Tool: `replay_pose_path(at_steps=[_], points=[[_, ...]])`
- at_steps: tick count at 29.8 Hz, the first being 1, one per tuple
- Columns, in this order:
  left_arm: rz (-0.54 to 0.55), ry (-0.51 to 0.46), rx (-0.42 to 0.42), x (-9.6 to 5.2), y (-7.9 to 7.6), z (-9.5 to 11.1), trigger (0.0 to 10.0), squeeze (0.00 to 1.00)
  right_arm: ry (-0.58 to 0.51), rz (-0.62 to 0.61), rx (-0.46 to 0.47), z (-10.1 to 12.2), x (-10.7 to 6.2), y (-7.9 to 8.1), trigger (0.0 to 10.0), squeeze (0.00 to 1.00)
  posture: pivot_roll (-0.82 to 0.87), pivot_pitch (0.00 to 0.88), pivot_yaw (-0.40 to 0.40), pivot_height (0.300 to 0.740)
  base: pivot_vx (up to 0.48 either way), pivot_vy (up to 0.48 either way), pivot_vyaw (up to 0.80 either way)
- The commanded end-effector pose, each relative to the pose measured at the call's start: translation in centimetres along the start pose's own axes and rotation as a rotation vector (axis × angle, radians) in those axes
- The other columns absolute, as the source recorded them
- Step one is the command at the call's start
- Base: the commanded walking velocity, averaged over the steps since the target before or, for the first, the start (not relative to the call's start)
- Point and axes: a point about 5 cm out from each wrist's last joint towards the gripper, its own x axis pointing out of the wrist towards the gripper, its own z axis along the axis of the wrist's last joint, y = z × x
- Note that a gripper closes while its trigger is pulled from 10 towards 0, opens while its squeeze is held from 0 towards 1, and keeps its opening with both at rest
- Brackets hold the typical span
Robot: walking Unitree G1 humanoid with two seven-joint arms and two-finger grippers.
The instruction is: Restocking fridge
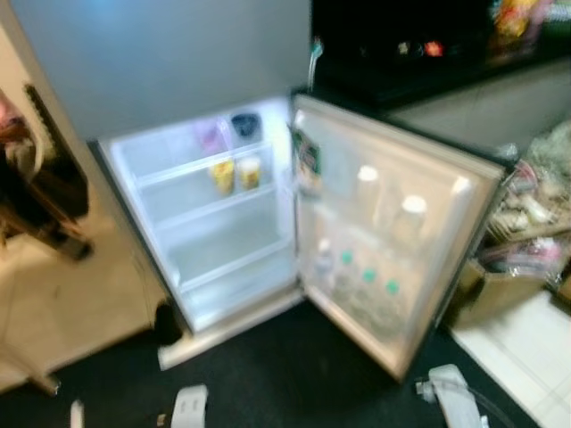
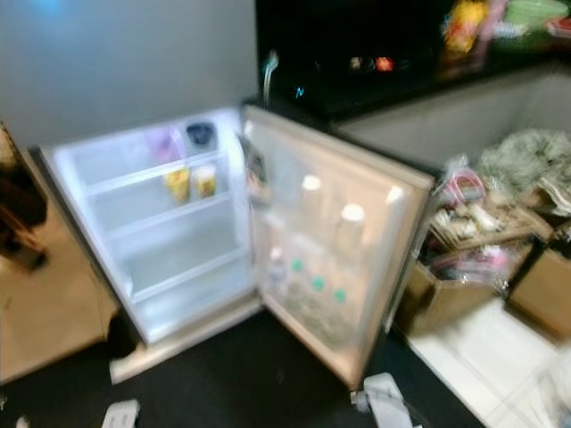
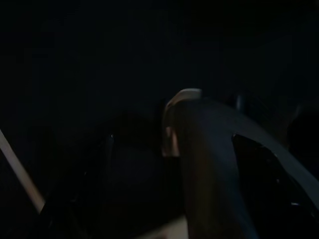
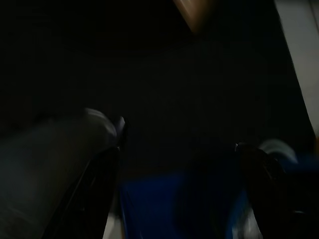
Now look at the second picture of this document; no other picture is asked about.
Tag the large grey fridge door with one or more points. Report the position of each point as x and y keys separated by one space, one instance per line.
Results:
x=384 y=241

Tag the glass fridge shelf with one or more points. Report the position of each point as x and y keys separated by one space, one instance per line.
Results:
x=183 y=272
x=152 y=175
x=165 y=216

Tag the printed fridge door sticker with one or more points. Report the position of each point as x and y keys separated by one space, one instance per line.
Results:
x=256 y=174

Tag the grey two-door fridge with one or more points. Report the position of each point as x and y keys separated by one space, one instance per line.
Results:
x=125 y=62

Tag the green-capped clear bottle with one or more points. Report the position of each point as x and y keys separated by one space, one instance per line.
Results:
x=297 y=281
x=318 y=299
x=340 y=312

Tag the dark blue carpet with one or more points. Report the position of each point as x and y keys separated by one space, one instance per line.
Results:
x=250 y=392

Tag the open brown cardboard box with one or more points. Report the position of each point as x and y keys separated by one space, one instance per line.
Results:
x=442 y=308

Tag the short white tape strip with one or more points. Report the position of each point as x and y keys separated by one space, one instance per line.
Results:
x=20 y=422

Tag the tall white-topped container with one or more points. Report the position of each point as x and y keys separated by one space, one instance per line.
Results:
x=311 y=196
x=351 y=227

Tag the clear bag with pink items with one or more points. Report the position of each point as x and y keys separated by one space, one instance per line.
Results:
x=477 y=232

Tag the black slipper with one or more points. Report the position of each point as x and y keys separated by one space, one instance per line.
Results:
x=122 y=334

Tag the yellow cup noodle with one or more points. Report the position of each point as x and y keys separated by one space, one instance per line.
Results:
x=205 y=181
x=177 y=185

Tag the grey crumpled plastic bag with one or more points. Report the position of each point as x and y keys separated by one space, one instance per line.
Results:
x=526 y=165

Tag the black-topped kitchen counter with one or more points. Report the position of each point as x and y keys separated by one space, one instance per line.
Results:
x=437 y=116

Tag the dark round bowl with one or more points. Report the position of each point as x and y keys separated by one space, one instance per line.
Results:
x=201 y=135

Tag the pink striped plastic bag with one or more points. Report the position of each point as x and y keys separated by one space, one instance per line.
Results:
x=165 y=144

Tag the small red object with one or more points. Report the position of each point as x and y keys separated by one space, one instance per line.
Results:
x=384 y=63

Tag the yellow red snack packet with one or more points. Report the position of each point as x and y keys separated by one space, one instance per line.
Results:
x=467 y=25

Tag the small grey freezer door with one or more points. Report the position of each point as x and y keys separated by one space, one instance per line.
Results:
x=125 y=62

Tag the green bowl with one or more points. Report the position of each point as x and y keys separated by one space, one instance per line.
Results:
x=535 y=13

